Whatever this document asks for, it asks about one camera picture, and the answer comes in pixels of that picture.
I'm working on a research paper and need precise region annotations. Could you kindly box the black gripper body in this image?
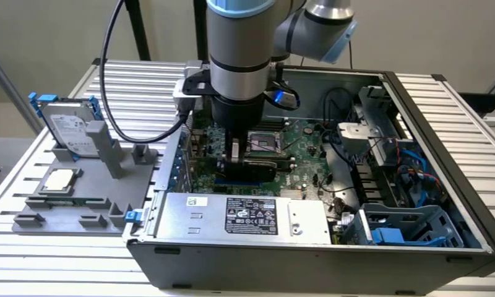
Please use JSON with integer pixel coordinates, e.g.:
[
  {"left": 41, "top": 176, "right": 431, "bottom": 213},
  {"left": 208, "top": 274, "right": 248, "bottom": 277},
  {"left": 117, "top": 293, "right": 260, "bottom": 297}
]
[{"left": 210, "top": 95, "right": 266, "bottom": 140}]

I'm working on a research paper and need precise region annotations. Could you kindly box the black graphics card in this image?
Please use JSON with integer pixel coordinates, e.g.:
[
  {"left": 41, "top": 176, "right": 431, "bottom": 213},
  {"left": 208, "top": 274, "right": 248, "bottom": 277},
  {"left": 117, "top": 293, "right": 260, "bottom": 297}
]
[{"left": 218, "top": 158, "right": 280, "bottom": 184}]

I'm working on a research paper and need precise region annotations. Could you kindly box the CPU socket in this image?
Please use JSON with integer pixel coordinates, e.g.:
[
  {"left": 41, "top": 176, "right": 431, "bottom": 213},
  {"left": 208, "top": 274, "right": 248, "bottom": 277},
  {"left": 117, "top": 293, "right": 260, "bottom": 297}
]
[{"left": 246, "top": 130, "right": 284, "bottom": 153}]

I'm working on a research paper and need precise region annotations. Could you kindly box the black RAM slot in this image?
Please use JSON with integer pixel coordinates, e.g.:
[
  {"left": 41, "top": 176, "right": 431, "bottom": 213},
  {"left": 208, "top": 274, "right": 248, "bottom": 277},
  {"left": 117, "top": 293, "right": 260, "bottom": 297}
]
[{"left": 261, "top": 115, "right": 286, "bottom": 131}]

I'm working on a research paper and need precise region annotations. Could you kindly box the blue expansion slot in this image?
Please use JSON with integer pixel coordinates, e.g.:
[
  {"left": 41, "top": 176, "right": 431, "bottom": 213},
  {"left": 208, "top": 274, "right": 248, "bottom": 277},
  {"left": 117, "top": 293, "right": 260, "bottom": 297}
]
[{"left": 214, "top": 177, "right": 253, "bottom": 187}]

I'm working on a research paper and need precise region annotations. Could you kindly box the green motherboard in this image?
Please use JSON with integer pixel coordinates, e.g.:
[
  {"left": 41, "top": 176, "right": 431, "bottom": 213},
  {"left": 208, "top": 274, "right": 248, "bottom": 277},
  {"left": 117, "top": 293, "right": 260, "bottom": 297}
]
[{"left": 188, "top": 114, "right": 349, "bottom": 202}]

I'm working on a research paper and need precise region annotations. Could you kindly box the silver chipset heatsink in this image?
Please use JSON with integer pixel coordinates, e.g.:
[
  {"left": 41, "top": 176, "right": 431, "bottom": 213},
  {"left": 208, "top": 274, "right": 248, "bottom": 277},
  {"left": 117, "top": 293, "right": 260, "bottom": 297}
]
[{"left": 277, "top": 189, "right": 305, "bottom": 201}]

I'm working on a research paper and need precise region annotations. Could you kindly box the silver power supply unit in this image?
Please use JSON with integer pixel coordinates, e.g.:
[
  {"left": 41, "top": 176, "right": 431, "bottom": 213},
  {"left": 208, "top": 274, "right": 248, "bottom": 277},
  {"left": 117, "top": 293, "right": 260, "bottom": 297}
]
[{"left": 146, "top": 192, "right": 332, "bottom": 245}]

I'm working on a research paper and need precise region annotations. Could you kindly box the silver metal cover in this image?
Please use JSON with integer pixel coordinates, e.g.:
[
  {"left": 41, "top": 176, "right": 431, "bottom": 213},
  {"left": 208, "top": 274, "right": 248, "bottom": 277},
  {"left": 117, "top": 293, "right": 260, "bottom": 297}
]
[{"left": 336, "top": 121, "right": 372, "bottom": 155}]

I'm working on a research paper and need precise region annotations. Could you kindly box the black stand leg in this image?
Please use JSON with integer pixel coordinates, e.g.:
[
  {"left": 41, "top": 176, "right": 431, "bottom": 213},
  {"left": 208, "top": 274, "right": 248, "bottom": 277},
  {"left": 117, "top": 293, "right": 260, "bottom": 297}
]
[
  {"left": 192, "top": 0, "right": 210, "bottom": 61},
  {"left": 122, "top": 0, "right": 151, "bottom": 61}
]

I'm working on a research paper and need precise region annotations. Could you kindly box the blue case latch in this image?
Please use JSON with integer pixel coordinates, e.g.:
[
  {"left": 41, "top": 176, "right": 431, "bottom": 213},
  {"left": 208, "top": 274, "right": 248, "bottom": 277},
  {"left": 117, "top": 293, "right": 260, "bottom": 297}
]
[{"left": 123, "top": 209, "right": 143, "bottom": 224}]

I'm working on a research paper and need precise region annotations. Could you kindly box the metal drive cage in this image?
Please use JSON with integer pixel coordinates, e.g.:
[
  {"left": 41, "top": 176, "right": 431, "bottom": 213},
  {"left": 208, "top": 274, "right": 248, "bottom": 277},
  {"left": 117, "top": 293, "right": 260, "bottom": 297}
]
[{"left": 352, "top": 85, "right": 413, "bottom": 168}]

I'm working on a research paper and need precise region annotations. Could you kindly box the grey parts rack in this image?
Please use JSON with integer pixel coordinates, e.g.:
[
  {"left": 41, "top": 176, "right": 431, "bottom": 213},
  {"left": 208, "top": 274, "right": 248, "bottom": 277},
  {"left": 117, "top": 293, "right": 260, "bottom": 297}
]
[{"left": 10, "top": 121, "right": 163, "bottom": 238}]

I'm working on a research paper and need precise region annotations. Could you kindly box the black open PC case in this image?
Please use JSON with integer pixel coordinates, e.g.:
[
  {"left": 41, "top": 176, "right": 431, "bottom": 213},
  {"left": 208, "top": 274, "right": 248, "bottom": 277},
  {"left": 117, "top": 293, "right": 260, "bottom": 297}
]
[{"left": 125, "top": 66, "right": 495, "bottom": 290}]

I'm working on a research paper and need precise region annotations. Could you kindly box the hard disk with blue carrier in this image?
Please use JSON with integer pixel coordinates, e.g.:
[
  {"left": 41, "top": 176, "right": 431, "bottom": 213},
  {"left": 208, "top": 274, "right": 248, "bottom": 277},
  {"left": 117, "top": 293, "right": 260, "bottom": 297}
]
[{"left": 26, "top": 92, "right": 103, "bottom": 161}]

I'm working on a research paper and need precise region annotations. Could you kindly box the silver CPU chip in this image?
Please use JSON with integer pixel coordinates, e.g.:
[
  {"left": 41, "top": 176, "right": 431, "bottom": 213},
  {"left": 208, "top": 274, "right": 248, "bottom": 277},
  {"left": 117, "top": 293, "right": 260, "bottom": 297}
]
[{"left": 38, "top": 168, "right": 85, "bottom": 196}]

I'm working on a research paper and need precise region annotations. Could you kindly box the green RAM stick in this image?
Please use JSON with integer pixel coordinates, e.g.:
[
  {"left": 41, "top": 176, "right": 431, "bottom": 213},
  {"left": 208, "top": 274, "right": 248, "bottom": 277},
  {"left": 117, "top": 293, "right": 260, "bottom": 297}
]
[{"left": 27, "top": 197, "right": 107, "bottom": 207}]

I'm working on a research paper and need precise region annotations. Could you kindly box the grey disk bay cage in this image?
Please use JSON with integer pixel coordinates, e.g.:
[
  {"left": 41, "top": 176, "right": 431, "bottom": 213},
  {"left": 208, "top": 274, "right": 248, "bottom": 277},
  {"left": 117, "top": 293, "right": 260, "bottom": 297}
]
[{"left": 340, "top": 202, "right": 464, "bottom": 249}]

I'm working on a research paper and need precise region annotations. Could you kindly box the wrist camera with black bracket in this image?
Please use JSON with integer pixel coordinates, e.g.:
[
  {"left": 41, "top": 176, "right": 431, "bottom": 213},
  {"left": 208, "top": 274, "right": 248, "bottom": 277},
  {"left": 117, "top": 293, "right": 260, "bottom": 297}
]
[{"left": 172, "top": 59, "right": 213, "bottom": 110}]

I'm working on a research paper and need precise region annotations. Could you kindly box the thin black cable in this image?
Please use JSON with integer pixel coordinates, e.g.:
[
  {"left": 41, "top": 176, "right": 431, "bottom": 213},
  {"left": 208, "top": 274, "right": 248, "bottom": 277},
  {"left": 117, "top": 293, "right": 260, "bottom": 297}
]
[{"left": 344, "top": 39, "right": 354, "bottom": 69}]

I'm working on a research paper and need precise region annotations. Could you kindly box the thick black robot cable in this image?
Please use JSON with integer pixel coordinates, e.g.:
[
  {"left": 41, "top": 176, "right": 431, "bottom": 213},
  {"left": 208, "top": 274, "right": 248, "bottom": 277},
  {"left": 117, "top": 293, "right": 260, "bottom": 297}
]
[{"left": 98, "top": 0, "right": 193, "bottom": 143}]

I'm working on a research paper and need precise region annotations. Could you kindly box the blue disk wire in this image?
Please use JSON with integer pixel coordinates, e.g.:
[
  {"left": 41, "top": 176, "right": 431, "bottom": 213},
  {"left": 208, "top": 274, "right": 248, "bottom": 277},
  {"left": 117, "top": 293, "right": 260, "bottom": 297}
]
[{"left": 395, "top": 147, "right": 444, "bottom": 214}]

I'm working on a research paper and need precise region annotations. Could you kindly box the grey aluminium post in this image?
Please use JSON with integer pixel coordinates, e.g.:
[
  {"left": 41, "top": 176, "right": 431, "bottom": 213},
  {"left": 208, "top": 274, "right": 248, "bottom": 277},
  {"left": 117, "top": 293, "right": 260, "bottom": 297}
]
[{"left": 0, "top": 40, "right": 43, "bottom": 136}]

